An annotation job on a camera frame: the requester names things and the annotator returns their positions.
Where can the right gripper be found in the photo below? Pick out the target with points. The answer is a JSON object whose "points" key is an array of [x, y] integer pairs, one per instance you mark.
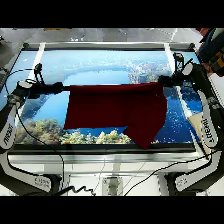
{"points": [[165, 80]]}

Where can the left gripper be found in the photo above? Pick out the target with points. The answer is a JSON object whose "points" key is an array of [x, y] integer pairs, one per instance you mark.
{"points": [[52, 88]]}

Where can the dark red garment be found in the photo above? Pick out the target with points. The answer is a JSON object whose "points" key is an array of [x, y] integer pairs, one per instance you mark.
{"points": [[116, 110]]}

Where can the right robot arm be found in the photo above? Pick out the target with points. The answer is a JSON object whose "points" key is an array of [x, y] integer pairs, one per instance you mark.
{"points": [[209, 124]]}

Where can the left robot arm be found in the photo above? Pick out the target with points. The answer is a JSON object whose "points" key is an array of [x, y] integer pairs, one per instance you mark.
{"points": [[9, 124]]}

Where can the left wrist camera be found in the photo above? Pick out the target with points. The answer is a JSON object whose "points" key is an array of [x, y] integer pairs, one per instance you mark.
{"points": [[38, 71]]}

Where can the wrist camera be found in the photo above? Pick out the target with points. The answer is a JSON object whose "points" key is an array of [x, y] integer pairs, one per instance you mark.
{"points": [[178, 60], [38, 71]]}

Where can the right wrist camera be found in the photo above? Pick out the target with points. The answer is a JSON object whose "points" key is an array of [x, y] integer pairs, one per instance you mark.
{"points": [[178, 60]]}

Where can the silver frame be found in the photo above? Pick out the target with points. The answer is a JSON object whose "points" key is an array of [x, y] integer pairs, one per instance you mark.
{"points": [[110, 166]]}

